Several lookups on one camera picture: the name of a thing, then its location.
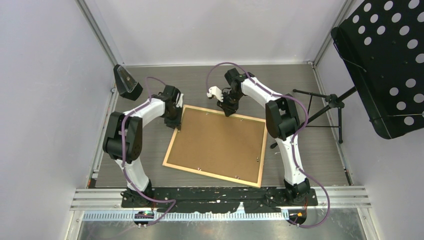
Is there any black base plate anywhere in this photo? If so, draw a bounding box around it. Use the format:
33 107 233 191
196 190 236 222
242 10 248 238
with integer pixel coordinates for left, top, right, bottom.
120 186 318 214

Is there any black music stand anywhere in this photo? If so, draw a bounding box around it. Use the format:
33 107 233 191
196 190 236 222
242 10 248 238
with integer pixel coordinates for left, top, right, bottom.
308 0 424 140

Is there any wooden picture frame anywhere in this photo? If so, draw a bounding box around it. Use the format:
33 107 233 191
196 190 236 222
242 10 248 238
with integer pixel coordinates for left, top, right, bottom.
161 104 269 189

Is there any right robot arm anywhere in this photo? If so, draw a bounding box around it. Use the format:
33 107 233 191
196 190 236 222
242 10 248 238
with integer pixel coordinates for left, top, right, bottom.
207 68 311 205

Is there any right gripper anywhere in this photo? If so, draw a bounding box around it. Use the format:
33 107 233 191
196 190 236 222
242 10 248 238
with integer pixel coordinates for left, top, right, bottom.
216 90 244 118

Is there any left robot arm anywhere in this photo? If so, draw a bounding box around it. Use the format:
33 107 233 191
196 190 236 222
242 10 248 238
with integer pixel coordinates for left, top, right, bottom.
102 85 184 207

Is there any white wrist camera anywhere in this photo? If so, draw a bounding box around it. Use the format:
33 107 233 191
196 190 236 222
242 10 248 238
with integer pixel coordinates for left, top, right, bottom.
175 93 184 108
206 86 224 102

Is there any brown backing board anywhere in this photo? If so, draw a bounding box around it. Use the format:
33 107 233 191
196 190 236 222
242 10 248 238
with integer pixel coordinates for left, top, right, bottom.
166 107 266 184

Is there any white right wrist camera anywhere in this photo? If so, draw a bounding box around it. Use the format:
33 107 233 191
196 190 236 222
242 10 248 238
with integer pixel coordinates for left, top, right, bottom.
206 86 224 102

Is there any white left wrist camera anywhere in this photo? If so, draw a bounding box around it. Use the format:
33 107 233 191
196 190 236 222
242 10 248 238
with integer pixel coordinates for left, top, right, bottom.
175 93 184 108

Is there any black wedge object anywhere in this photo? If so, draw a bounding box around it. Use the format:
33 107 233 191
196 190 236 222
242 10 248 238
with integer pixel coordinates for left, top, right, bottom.
113 64 143 101

